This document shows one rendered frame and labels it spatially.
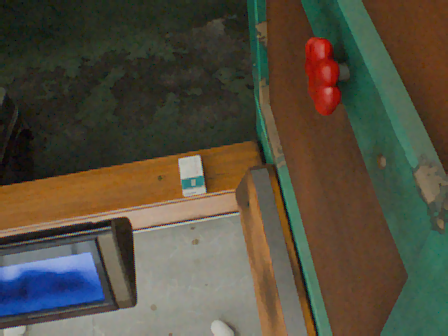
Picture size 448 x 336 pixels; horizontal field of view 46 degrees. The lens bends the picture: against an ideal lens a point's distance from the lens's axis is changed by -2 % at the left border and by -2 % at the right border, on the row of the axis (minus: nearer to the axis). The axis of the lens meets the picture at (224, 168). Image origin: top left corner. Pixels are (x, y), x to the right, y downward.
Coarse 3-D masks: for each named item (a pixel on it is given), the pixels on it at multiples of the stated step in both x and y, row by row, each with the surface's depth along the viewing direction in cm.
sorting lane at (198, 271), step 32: (192, 224) 82; (224, 224) 81; (160, 256) 79; (192, 256) 78; (224, 256) 78; (160, 288) 76; (192, 288) 76; (224, 288) 75; (64, 320) 74; (96, 320) 74; (128, 320) 74; (160, 320) 73; (192, 320) 73; (224, 320) 72; (256, 320) 72
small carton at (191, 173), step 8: (184, 160) 83; (192, 160) 83; (200, 160) 83; (184, 168) 82; (192, 168) 82; (200, 168) 82; (184, 176) 81; (192, 176) 81; (200, 176) 81; (184, 184) 81; (192, 184) 80; (200, 184) 80; (184, 192) 81; (192, 192) 81; (200, 192) 81
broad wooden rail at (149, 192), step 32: (160, 160) 86; (224, 160) 85; (256, 160) 84; (0, 192) 86; (32, 192) 85; (64, 192) 84; (96, 192) 84; (128, 192) 83; (160, 192) 83; (224, 192) 82; (0, 224) 82; (32, 224) 81; (64, 224) 81; (160, 224) 82
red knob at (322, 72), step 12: (312, 48) 27; (324, 48) 27; (312, 60) 28; (324, 60) 27; (312, 72) 28; (324, 72) 27; (336, 72) 27; (348, 72) 28; (312, 84) 28; (324, 84) 27; (336, 84) 27; (312, 96) 29; (324, 96) 27; (336, 96) 27; (324, 108) 28
